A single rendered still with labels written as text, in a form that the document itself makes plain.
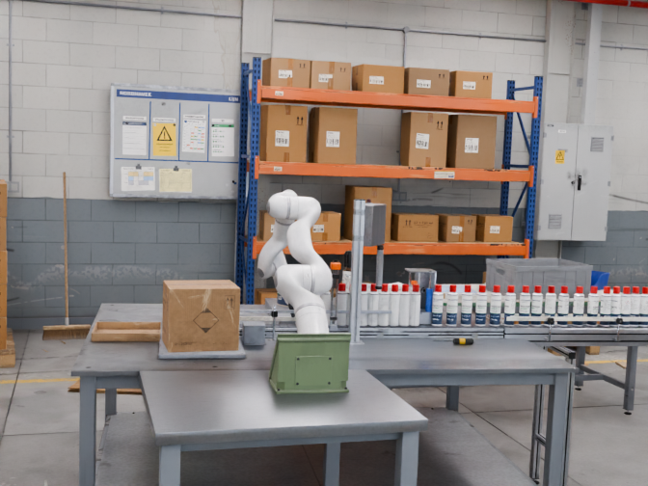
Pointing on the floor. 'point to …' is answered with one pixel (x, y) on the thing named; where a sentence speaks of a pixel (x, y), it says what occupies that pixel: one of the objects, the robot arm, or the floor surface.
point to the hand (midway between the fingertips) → (293, 312)
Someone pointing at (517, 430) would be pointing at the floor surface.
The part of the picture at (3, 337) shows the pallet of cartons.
